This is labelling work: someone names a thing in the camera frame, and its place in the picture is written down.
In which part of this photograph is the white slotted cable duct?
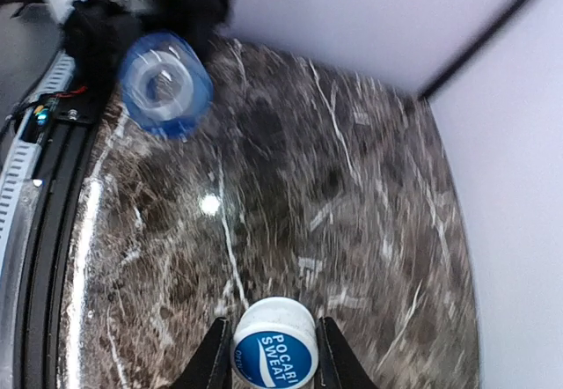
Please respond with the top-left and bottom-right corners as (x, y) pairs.
(1, 51), (75, 246)

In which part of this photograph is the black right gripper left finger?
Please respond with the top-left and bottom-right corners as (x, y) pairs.
(173, 318), (232, 389)

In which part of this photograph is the black right corner post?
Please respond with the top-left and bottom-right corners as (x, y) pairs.
(417, 0), (531, 100)

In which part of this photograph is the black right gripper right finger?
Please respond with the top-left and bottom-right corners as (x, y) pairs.
(314, 317), (377, 389)

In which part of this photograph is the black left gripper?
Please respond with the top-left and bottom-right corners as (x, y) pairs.
(65, 0), (230, 94)

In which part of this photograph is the black front table rail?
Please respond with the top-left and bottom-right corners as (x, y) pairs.
(12, 90), (112, 388)

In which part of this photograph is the clear bottle blue pepsi label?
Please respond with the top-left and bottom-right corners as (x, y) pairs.
(119, 32), (214, 139)

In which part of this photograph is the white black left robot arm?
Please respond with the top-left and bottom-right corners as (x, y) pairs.
(1, 0), (231, 89)

